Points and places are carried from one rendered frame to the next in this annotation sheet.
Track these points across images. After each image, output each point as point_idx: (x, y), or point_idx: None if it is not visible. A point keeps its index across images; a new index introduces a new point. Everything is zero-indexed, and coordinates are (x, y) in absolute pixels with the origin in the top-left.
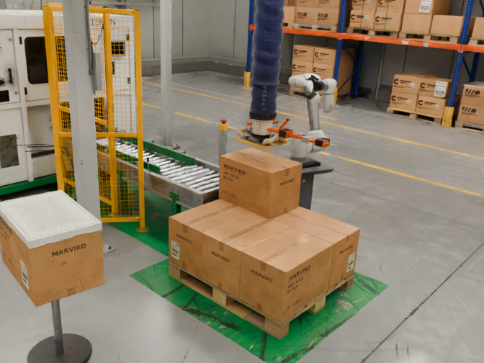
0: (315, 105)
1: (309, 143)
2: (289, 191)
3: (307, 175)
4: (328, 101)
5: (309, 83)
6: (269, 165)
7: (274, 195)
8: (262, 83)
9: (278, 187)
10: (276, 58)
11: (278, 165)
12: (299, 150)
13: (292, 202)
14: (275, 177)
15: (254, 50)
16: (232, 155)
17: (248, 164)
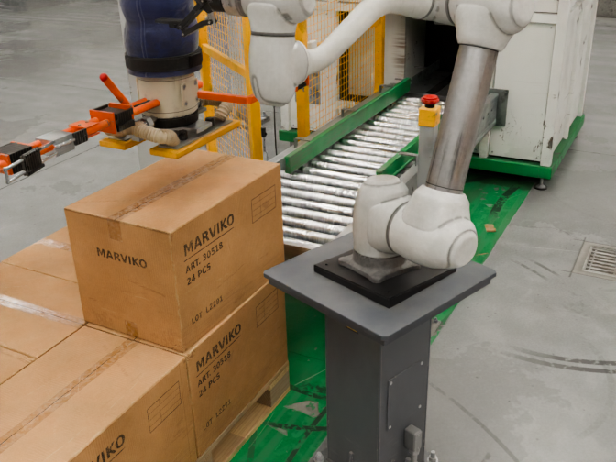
0: (453, 97)
1: (378, 218)
2: (137, 289)
3: (307, 303)
4: (248, 61)
5: (361, 1)
6: (131, 197)
7: (85, 270)
8: None
9: (93, 256)
10: None
11: (136, 206)
12: (353, 225)
13: (153, 324)
14: (75, 224)
15: None
16: (195, 156)
17: (126, 177)
